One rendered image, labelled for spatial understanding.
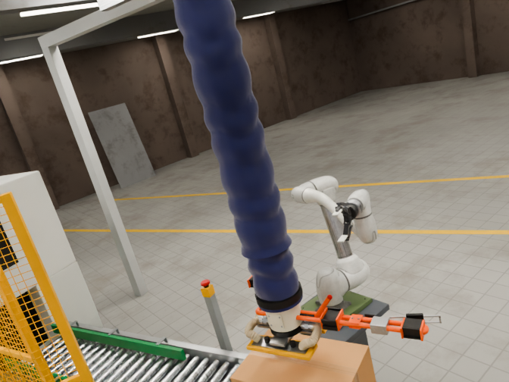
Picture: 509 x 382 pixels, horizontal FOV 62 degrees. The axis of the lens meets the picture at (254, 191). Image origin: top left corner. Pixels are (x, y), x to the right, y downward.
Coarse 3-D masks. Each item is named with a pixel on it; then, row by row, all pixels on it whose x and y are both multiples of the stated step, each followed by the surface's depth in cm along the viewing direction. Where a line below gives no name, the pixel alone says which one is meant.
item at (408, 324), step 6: (408, 318) 174; (402, 324) 171; (408, 324) 170; (414, 324) 170; (420, 324) 169; (402, 330) 170; (408, 330) 169; (414, 330) 168; (420, 330) 165; (402, 336) 170; (408, 336) 170; (414, 336) 169; (420, 336) 166
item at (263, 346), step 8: (264, 336) 209; (248, 344) 206; (256, 344) 204; (264, 344) 202; (288, 344) 198; (296, 344) 196; (272, 352) 197; (280, 352) 195; (288, 352) 193; (296, 352) 191; (304, 352) 190; (312, 352) 190
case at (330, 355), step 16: (272, 336) 238; (304, 336) 230; (256, 352) 227; (320, 352) 215; (336, 352) 212; (352, 352) 209; (368, 352) 210; (240, 368) 218; (256, 368) 216; (272, 368) 213; (288, 368) 210; (304, 368) 207; (320, 368) 204; (336, 368) 201; (352, 368) 199; (368, 368) 209
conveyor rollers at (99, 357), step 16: (48, 352) 358; (64, 352) 351; (96, 352) 345; (112, 352) 336; (128, 352) 328; (144, 352) 330; (96, 368) 323; (112, 368) 315; (144, 368) 306; (176, 368) 296; (192, 368) 296; (208, 368) 286; (224, 368) 283
